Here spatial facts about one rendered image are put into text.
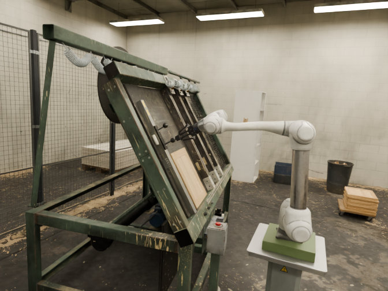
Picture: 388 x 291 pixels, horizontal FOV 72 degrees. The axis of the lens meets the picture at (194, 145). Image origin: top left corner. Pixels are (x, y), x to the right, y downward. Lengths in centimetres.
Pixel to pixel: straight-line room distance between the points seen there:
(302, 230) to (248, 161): 451
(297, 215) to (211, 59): 659
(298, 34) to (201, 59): 261
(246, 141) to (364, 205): 256
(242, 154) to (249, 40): 315
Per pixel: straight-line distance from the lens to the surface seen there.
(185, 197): 207
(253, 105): 610
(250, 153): 618
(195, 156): 261
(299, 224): 181
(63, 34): 229
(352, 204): 514
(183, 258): 198
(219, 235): 183
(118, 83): 190
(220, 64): 787
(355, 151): 750
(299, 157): 176
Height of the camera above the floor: 172
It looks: 9 degrees down
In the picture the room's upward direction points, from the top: 3 degrees clockwise
